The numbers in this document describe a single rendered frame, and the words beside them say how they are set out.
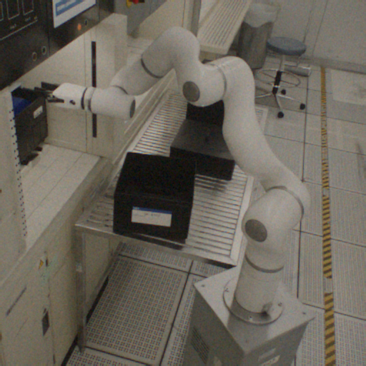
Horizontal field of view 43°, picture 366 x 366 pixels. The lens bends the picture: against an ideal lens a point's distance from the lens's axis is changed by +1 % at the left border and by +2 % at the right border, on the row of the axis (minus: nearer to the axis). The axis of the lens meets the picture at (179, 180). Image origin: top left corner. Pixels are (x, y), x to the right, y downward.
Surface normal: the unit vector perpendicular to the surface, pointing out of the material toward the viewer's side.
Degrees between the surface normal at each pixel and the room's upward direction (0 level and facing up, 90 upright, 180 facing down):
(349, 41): 90
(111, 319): 0
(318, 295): 0
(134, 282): 0
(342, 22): 90
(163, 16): 90
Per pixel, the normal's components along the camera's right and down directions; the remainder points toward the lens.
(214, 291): 0.11, -0.81
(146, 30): -0.24, 0.54
